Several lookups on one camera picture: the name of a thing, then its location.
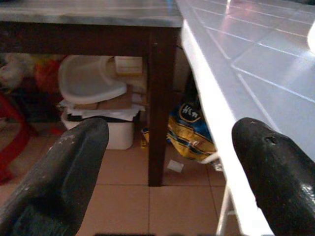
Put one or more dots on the stack of cardboard and papers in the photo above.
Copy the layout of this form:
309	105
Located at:
108	105

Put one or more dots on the red plastic stool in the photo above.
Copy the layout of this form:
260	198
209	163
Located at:
13	137

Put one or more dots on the white plastic basin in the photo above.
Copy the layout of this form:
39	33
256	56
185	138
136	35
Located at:
86	78

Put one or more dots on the dark brown wooden table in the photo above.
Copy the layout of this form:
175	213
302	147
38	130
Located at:
157	44

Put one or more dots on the cream cardboard box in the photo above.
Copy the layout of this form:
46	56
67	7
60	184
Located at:
128	65

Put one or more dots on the white plastic table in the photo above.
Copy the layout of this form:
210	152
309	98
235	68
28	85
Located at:
251	61

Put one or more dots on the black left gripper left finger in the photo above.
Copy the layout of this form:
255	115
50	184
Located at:
49	182

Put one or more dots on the red and white plastic bags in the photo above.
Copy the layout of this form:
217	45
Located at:
29	71

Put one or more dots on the white paper scrap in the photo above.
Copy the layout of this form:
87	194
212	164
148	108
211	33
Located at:
175	166

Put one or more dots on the white plastic storage box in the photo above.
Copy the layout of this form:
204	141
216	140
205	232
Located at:
118	134

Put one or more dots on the yellow and blue bag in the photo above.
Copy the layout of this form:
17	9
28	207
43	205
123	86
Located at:
189	132

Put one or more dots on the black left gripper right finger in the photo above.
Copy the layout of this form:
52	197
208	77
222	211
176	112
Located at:
278	177

